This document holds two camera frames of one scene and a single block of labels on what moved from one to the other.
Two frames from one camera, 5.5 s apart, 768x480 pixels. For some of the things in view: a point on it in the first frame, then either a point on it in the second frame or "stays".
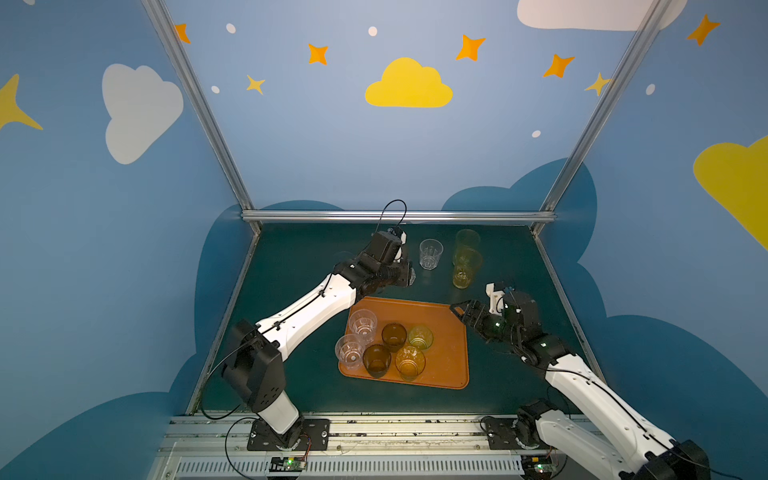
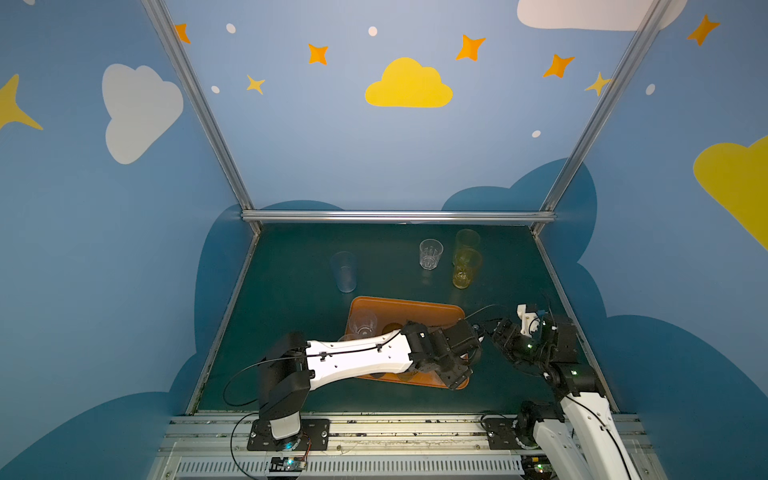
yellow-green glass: [469, 239] stays
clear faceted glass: [363, 322] stays
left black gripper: [395, 273] to [462, 339]
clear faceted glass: [430, 251] stays
